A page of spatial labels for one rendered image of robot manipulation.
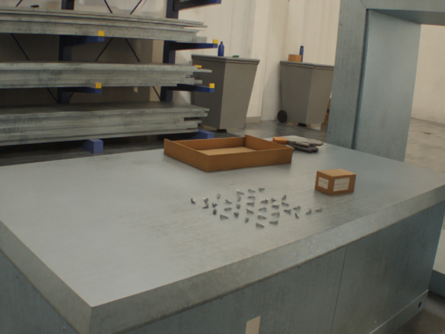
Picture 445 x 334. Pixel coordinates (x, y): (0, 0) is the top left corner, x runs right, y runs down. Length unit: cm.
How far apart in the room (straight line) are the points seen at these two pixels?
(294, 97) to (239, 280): 665
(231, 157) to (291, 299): 65
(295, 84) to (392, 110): 464
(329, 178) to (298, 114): 600
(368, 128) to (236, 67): 358
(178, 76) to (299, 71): 258
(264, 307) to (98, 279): 49
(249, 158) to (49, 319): 102
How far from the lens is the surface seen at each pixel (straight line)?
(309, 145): 224
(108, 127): 497
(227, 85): 614
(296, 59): 777
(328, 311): 155
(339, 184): 160
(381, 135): 295
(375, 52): 278
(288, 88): 766
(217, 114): 625
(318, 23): 865
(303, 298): 139
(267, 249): 111
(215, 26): 703
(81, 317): 87
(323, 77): 752
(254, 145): 214
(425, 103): 1115
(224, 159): 175
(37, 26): 473
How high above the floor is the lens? 108
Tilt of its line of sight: 13 degrees down
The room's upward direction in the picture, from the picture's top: 5 degrees clockwise
